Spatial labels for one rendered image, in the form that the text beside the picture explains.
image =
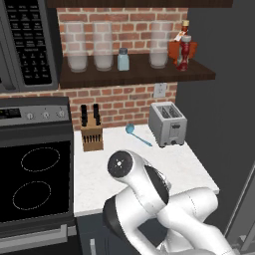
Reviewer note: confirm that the dark wooden upper shelf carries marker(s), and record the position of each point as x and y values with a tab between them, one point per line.
139	3

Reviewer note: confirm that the wooden knife block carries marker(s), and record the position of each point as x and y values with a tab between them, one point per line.
91	134

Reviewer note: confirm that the clear glass jar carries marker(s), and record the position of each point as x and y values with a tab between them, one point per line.
159	46
76	50
103	48

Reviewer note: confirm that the black hob with oven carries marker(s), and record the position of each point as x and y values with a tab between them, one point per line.
35	172

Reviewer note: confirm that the blue ladle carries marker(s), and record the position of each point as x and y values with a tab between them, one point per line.
136	134

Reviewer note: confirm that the red condiment bottle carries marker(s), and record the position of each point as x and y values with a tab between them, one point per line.
184	54

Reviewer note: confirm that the white wall socket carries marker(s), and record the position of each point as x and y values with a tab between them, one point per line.
160	90

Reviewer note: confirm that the silver toaster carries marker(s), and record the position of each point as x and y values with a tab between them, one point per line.
167	125

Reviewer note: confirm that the black microwave oven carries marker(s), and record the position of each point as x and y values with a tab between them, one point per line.
26	43

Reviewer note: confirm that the blue shaker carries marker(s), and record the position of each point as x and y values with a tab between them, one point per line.
123	60

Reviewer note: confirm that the orange condiment bottle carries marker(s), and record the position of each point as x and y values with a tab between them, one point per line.
176	45

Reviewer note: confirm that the dark cupboard front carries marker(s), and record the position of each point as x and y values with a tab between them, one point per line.
99	237

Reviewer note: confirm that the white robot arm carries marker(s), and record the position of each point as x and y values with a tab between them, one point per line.
139	192

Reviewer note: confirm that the grey fridge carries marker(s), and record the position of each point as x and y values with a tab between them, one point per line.
242	212

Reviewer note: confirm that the dark wooden shelf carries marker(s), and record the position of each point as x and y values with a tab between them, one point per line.
139	3
132	73

